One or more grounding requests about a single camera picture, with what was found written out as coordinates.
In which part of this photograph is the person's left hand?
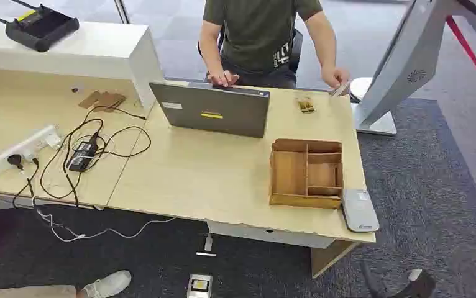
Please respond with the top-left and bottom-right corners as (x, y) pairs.
(321, 65), (350, 91)

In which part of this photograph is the person's right hand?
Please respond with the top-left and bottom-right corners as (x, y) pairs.
(207, 70), (240, 88)

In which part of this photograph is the pale card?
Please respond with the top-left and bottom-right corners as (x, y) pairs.
(330, 83), (351, 98)

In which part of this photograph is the white round base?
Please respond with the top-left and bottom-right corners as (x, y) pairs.
(349, 76), (373, 103)

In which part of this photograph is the grey laptop with yellow sticker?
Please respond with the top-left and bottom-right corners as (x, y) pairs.
(149, 81), (272, 139)

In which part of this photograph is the small wooden card stand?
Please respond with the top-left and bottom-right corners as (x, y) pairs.
(297, 97), (316, 114)

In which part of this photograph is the black office chair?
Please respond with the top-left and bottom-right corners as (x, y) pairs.
(197, 24), (304, 75)

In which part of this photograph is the person in dark green shirt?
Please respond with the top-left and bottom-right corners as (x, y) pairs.
(198, 0), (350, 90)

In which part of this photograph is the grey kiosk screen stand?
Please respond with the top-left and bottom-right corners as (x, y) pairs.
(350, 0), (476, 137)

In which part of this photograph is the wooden box with compartments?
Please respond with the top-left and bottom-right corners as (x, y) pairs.
(268, 138), (345, 210)

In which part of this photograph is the metal pole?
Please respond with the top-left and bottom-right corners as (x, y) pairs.
(113, 0), (131, 25)

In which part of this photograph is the brown cardboard piece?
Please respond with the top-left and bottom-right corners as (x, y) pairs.
(78, 90), (127, 114)

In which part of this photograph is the white desk cabinet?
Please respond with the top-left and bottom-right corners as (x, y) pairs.
(0, 18), (165, 112)

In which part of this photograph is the grey flat card reader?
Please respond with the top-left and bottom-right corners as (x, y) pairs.
(341, 188), (380, 233)

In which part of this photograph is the black power adapter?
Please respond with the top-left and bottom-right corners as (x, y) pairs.
(66, 140), (99, 173)

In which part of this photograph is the wooden desk leg panel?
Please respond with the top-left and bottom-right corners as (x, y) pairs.
(311, 240), (360, 279)

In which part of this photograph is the black router with antennas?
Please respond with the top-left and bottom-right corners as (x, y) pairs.
(0, 0), (80, 53)

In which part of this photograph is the small silver floor device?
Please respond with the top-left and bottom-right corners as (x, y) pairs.
(186, 273), (214, 298)

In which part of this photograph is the white power strip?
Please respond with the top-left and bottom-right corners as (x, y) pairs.
(0, 125), (62, 173)

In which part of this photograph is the black plug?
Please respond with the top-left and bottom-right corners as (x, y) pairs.
(7, 153), (25, 171)

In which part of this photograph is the white shoe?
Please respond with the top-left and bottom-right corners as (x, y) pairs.
(81, 270), (132, 298)

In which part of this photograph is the red strap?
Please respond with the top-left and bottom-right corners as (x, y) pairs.
(445, 15), (476, 99)

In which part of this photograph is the white desk frame beam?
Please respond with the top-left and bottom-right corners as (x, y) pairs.
(206, 221), (336, 250)

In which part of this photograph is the white floor bracket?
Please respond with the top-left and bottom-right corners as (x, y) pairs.
(195, 232), (218, 258)

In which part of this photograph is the black power cable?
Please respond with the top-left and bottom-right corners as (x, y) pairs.
(12, 104), (152, 209)

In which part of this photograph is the white cable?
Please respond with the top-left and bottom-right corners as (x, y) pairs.
(0, 133), (177, 243)

